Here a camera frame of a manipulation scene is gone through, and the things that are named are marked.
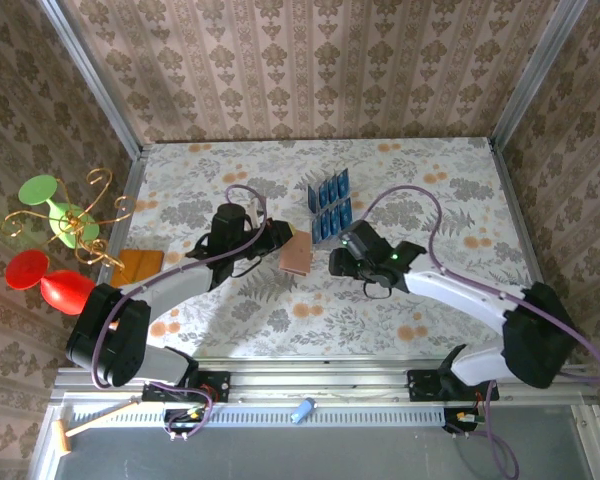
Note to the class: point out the clear acrylic card stand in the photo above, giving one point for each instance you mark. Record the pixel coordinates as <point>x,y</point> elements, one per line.
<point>302,187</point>

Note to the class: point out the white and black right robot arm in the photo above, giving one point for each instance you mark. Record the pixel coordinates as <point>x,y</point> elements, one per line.
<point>455,295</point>

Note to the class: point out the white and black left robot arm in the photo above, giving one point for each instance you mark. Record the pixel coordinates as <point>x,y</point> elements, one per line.
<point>180,285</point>

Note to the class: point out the orange wooden base board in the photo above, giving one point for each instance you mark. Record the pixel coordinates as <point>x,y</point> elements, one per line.
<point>140,262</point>

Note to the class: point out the blue cylinder tube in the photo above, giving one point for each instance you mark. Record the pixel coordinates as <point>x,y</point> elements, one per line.
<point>302,411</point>

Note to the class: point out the red plastic wine glass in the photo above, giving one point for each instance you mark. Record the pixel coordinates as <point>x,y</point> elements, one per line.
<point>65,295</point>

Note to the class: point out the grey metal panel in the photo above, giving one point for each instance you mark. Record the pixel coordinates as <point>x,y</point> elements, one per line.
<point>305,450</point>

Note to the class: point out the green plastic wine glass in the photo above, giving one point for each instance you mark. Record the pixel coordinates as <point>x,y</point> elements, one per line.
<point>39,190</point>

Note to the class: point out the wooden mallet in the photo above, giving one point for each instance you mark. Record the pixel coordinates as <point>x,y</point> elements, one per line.
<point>61,437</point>

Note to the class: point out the aluminium side rail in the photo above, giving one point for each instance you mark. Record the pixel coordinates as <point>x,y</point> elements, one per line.
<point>136,175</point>
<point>515,210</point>

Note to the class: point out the aluminium mounting rail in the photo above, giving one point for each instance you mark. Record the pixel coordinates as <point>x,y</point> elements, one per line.
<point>320,382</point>

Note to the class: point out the aluminium frame post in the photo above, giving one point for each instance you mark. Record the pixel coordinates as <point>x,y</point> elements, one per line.
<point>530,75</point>
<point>97,85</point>

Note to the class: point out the black connector bracket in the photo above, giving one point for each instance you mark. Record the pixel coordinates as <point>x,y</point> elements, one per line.
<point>452,425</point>
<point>180,422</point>

